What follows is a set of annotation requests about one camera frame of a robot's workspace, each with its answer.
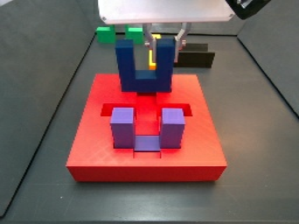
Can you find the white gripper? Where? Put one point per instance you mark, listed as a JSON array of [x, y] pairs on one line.
[[118, 12]]

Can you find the blue U-shaped block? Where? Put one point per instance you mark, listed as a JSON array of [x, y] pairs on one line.
[[146, 81]]

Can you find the black fixture holder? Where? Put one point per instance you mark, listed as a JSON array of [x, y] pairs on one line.
[[195, 56]]

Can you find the yellow long bar block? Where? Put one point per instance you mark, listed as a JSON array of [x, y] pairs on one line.
[[151, 63]]

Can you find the green stepped arch block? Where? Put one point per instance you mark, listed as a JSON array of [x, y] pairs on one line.
[[107, 34]]

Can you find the purple U-shaped block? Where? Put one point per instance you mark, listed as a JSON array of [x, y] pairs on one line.
[[167, 139]]

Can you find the red base block with recesses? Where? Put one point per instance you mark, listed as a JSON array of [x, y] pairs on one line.
[[96, 161]]

